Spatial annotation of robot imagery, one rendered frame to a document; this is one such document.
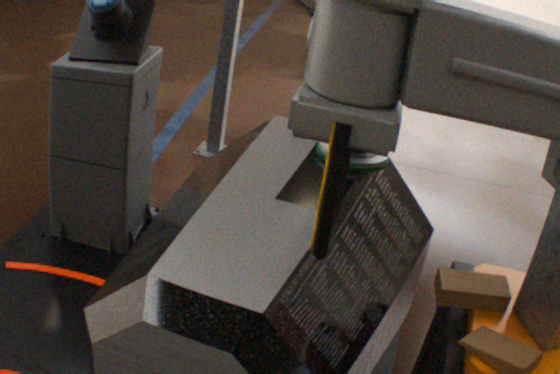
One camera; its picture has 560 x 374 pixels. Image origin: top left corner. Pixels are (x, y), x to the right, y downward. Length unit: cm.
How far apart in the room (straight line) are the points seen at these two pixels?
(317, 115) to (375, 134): 11
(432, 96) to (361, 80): 13
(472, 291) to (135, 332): 80
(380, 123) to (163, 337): 61
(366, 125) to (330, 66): 12
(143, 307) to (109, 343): 15
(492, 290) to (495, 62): 65
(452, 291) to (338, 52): 69
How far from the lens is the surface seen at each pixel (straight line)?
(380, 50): 119
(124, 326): 144
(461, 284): 165
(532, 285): 163
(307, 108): 122
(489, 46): 122
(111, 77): 266
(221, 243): 155
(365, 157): 201
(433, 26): 119
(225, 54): 375
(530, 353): 151
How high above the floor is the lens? 170
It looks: 27 degrees down
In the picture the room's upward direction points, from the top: 9 degrees clockwise
